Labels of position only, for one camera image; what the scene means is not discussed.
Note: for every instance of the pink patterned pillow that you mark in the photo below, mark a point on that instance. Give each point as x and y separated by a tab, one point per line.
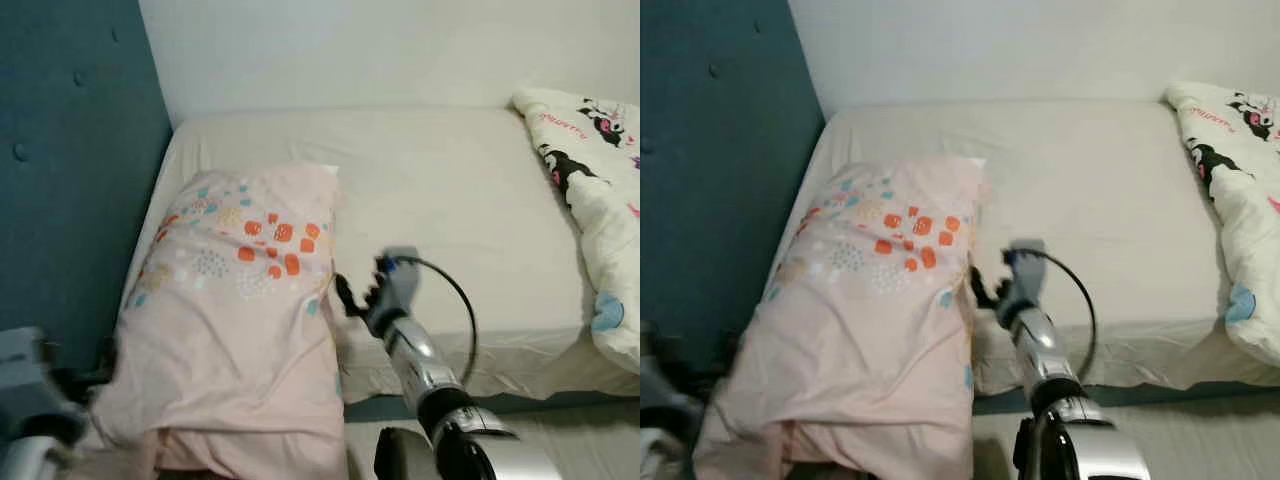
230	340
860	340

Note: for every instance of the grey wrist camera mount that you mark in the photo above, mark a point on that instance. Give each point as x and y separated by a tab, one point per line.
665	395
25	380
398	285
1025	280

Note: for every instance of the blue padded headboard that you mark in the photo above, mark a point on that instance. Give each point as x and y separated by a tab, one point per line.
720	200
70	200

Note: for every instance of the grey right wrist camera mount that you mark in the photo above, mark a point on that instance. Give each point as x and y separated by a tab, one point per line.
1025	280
398	285

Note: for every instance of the grey robot right leg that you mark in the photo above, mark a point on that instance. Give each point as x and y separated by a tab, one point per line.
1030	455
400	455

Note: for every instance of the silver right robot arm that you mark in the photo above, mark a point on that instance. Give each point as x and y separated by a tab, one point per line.
1045	360
425	370

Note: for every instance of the beige sheeted mattress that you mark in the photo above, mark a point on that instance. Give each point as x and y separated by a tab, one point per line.
1090	190
450	200

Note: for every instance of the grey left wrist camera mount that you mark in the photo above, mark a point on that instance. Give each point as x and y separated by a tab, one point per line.
25	380
665	395

